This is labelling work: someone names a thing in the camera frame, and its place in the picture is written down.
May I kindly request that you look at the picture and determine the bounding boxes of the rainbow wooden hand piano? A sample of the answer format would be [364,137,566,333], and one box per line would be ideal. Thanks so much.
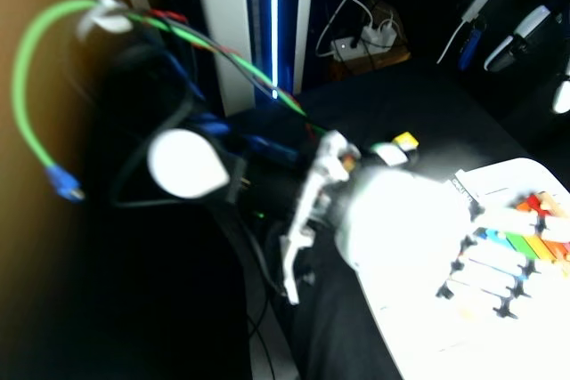
[471,190,570,279]

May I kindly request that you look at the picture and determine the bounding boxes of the white tray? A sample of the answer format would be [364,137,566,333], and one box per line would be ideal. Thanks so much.
[355,157,570,380]

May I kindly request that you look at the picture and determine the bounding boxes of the yellow wooden cube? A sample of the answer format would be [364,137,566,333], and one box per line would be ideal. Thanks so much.
[391,131,419,152]

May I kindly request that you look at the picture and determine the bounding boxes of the white power strip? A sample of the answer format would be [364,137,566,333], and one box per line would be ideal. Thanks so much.
[330,19,397,63]

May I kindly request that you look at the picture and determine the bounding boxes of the brown cardboard box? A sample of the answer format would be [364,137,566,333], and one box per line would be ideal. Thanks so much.
[327,41,413,83]

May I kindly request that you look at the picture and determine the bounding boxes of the black table cloth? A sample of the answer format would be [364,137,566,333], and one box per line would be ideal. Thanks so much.
[213,59,570,380]

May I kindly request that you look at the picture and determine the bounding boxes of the blue strap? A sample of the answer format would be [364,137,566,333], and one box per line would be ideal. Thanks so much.
[458,26,485,72]

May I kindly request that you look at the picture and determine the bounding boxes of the white cable tag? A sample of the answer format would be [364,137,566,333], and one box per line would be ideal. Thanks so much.
[76,0,134,39]

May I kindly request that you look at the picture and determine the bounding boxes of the green cable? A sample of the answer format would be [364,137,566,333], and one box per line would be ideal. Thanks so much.
[12,0,329,203]

